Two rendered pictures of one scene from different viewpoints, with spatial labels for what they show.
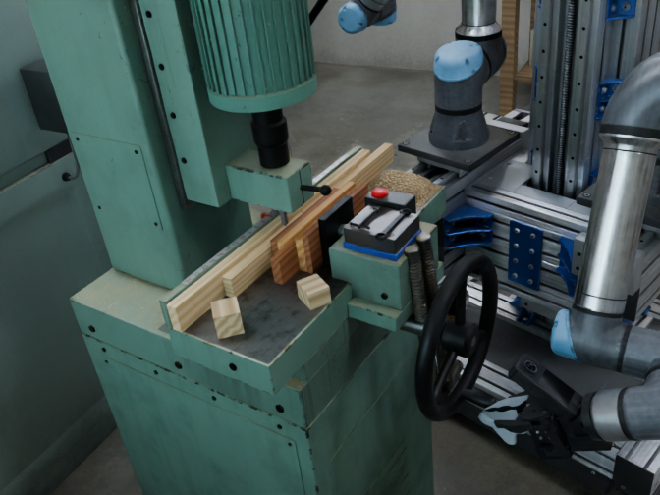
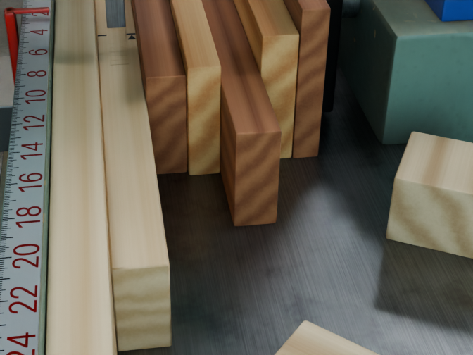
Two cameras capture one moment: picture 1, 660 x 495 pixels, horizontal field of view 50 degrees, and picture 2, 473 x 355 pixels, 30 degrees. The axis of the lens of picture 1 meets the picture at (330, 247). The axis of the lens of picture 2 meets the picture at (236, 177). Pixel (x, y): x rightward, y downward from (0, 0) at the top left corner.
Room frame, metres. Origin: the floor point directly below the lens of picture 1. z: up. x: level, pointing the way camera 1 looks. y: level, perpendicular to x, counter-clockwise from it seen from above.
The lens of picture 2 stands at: (0.80, 0.32, 1.14)
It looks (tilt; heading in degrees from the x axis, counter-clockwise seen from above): 35 degrees down; 313
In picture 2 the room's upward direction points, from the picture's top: 1 degrees clockwise
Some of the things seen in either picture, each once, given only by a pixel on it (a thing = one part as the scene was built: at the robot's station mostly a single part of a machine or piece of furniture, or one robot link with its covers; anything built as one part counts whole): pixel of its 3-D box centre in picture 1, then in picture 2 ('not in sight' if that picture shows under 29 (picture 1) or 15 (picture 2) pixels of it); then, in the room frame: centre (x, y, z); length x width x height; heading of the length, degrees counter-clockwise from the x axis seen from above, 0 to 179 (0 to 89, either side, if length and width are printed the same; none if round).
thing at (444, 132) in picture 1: (458, 120); not in sight; (1.66, -0.36, 0.87); 0.15 x 0.15 x 0.10
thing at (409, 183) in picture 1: (400, 182); not in sight; (1.27, -0.16, 0.92); 0.14 x 0.09 x 0.04; 53
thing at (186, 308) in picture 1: (285, 227); (78, 51); (1.14, 0.08, 0.93); 0.60 x 0.02 x 0.05; 143
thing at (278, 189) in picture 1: (270, 183); not in sight; (1.12, 0.09, 1.03); 0.14 x 0.07 x 0.09; 53
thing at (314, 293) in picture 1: (313, 292); (451, 195); (0.94, 0.04, 0.92); 0.05 x 0.04 x 0.03; 24
